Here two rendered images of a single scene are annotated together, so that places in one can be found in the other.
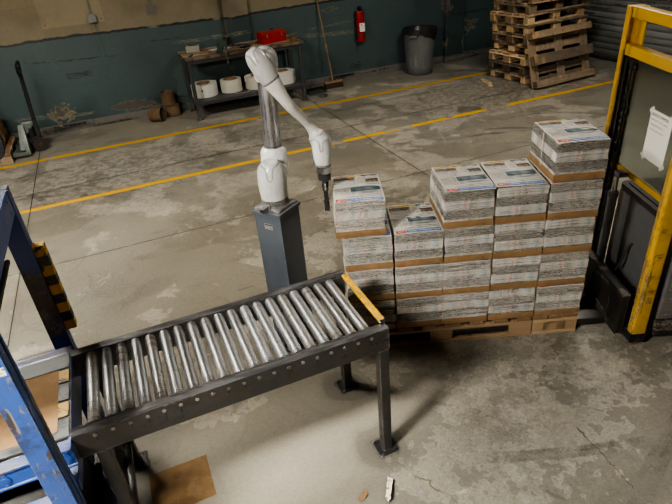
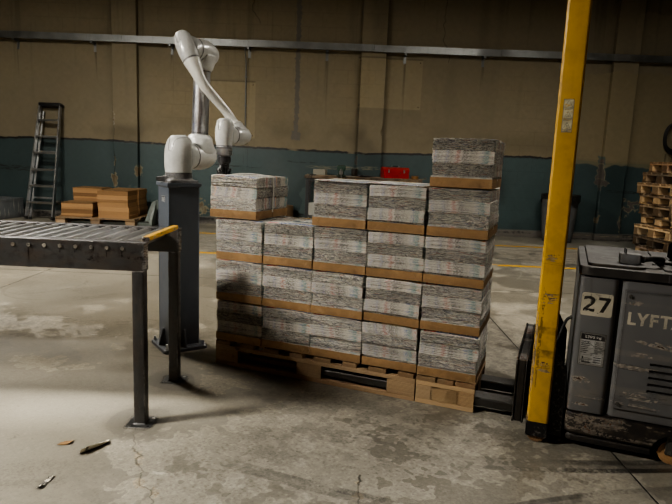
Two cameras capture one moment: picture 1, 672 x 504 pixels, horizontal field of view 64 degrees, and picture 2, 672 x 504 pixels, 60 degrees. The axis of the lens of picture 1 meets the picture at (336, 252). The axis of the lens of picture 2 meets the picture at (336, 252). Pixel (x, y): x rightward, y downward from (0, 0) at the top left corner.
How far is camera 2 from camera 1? 2.14 m
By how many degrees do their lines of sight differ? 29
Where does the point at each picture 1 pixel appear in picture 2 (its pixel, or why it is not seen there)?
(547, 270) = (430, 307)
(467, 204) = (338, 199)
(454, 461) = (186, 452)
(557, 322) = (448, 392)
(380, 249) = (249, 237)
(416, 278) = (283, 282)
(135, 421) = not seen: outside the picture
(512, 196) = (386, 197)
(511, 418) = (295, 445)
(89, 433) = not seen: outside the picture
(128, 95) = not seen: hidden behind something
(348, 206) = (223, 180)
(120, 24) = (266, 143)
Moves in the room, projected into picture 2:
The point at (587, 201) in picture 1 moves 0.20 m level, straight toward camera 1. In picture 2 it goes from (474, 218) to (446, 220)
